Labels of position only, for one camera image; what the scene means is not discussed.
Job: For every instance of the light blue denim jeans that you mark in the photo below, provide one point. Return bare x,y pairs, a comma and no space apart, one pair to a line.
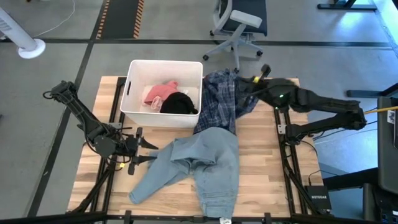
214,155

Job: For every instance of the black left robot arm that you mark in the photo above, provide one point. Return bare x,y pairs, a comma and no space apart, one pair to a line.
84,115

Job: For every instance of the white black office chair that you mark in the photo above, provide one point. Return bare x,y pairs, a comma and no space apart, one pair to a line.
239,18

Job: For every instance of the black desk frame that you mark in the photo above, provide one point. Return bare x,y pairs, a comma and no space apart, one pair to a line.
342,182

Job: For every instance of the black desk base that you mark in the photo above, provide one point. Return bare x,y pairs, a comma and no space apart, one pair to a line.
345,6

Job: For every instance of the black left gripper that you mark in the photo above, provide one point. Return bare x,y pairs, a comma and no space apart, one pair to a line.
132,146

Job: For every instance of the black network switch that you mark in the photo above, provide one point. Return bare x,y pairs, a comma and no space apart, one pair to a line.
317,197

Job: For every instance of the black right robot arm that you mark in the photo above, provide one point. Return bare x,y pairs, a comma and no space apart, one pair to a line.
326,104

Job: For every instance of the black desk leg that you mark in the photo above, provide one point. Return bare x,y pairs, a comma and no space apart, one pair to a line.
370,92

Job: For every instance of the black hazard striped mat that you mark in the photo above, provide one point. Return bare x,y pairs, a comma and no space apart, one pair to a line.
119,18

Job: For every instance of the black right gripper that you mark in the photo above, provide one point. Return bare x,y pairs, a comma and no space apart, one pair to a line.
264,86

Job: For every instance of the black garment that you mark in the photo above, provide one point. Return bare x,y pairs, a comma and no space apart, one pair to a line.
178,104

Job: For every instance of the white fan base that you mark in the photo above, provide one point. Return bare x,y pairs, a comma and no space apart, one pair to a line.
18,35

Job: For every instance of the white plastic bin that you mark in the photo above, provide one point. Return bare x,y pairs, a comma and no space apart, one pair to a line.
161,70

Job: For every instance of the black metal table frame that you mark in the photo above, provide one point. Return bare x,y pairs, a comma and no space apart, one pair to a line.
161,218

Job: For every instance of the coral pink garment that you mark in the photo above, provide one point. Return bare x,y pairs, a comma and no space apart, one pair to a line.
161,91

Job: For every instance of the blue plaid shirt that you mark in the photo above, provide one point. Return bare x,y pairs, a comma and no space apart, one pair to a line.
217,102

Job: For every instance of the light pink ribbed garment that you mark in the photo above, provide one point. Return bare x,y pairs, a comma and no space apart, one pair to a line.
156,104

